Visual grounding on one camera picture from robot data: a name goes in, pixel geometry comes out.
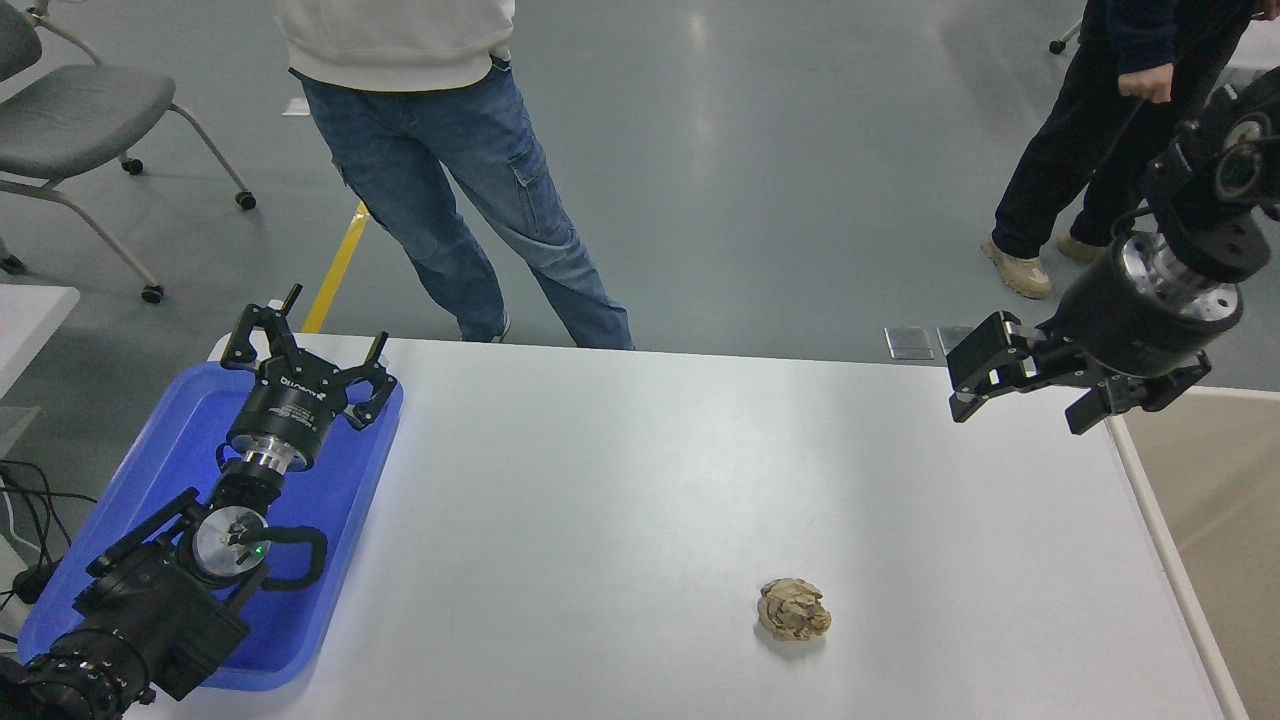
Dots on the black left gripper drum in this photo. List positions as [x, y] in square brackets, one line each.
[285, 415]

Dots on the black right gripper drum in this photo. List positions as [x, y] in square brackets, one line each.
[1130, 320]

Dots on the tan paper ball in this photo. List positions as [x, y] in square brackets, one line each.
[793, 610]

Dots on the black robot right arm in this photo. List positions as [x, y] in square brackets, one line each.
[1205, 230]

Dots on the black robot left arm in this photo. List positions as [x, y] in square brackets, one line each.
[150, 610]

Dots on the person's hand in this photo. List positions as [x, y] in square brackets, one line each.
[1148, 82]

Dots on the metal floor socket plate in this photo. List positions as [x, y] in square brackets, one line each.
[952, 337]
[908, 343]

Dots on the blue plastic tray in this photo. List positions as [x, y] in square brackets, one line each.
[330, 500]

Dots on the large pale bin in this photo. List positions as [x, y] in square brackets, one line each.
[1220, 500]

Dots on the person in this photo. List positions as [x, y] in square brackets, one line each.
[450, 170]
[1080, 140]

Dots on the white floor label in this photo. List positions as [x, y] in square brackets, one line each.
[296, 106]

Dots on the small white side table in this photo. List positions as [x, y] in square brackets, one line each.
[25, 320]

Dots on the white chair with casters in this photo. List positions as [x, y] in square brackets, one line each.
[1057, 46]

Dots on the grey chair with casters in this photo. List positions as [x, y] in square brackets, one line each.
[80, 115]

